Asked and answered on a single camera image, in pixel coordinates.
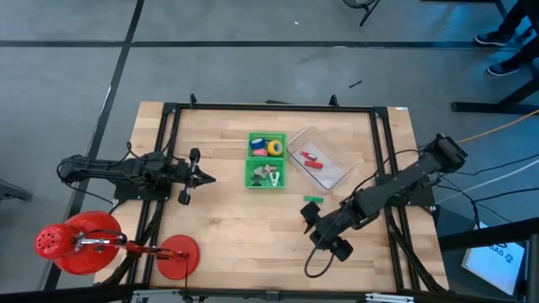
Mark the white floor cable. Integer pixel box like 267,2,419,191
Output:
437,159,539,204

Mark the white printed board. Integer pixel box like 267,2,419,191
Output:
461,242,527,296

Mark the red desk lamp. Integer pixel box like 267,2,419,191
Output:
33,210,201,281

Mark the person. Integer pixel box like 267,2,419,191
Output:
474,0,539,77

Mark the green plastic basket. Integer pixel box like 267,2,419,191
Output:
247,132,288,161
244,158,287,189

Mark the grey chair base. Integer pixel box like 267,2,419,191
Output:
0,178,34,203

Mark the black table base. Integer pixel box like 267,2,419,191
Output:
450,62,539,115

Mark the silver frame bracket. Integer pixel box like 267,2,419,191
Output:
365,293,416,303
130,289,186,303

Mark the black floor cable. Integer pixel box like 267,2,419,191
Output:
454,153,539,180
433,167,539,231

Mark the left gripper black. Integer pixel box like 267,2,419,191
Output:
172,146,216,206

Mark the black neighbouring table frame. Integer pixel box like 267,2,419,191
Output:
437,216,539,303

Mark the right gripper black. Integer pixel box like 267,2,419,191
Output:
301,201,367,262

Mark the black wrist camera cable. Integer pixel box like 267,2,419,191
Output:
303,226,337,279

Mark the clear plastic bin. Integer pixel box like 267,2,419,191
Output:
286,125,355,192

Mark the yellow extension cord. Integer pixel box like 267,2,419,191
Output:
456,108,539,145

